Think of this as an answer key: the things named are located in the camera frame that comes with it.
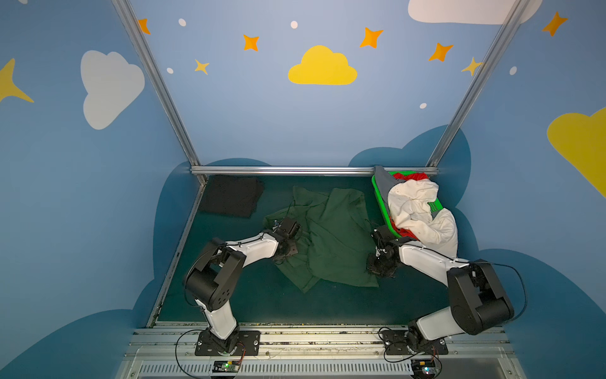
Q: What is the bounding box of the dark green t-shirt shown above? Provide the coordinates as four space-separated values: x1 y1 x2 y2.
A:
263 186 379 293

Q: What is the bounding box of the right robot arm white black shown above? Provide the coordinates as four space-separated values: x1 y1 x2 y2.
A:
367 226 515 352

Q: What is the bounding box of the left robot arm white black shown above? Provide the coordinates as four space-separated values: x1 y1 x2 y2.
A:
184 217 301 352

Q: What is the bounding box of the folded black t-shirt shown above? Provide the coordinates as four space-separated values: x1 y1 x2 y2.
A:
198 175 265 218

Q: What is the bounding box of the white t-shirt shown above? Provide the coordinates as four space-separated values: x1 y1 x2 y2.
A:
387 178 459 258

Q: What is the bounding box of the bright green basket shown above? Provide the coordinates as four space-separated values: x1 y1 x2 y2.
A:
372 171 443 238

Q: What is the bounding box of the grey t-shirt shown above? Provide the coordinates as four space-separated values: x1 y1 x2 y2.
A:
373 166 402 204

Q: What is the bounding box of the red t-shirt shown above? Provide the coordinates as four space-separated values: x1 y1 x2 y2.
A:
389 171 429 240

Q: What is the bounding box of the right controller board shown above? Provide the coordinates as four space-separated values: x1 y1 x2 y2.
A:
410 359 439 378

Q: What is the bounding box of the controller board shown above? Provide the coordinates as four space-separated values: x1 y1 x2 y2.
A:
410 359 439 378
212 361 241 374

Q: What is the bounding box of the left controller board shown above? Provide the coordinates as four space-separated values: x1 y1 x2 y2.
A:
212 361 241 374

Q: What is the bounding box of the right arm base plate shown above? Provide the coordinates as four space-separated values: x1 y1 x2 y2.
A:
378 328 448 355

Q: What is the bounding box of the aluminium frame back rail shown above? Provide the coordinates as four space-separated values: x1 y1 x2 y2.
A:
190 165 439 177

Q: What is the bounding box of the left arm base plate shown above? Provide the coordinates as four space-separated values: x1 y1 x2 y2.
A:
194 329 260 356

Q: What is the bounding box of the aluminium front rail base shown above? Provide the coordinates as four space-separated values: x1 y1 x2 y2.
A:
116 322 526 378

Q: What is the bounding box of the aluminium frame left post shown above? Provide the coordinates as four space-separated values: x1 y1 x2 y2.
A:
111 0 200 169

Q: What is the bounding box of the aluminium frame post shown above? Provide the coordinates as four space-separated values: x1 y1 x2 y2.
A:
425 0 531 171
111 0 200 169

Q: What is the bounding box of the aluminium frame right post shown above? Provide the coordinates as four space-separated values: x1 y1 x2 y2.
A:
425 0 531 171

